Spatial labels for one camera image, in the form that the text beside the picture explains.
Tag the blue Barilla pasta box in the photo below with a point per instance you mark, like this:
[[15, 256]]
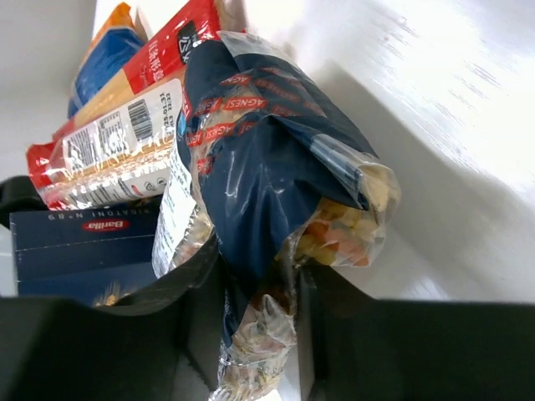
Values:
[[94, 256]]

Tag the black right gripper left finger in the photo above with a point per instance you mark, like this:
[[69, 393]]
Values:
[[160, 343]]

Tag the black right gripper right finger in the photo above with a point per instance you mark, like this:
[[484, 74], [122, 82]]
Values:
[[355, 347]]

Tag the orange blue pasta bag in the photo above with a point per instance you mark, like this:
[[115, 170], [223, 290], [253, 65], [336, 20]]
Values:
[[116, 42]]

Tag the red spaghetti bag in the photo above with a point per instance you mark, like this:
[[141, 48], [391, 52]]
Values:
[[117, 147]]

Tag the dark blue Agnesi pasta bag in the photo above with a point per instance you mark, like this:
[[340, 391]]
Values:
[[264, 162]]

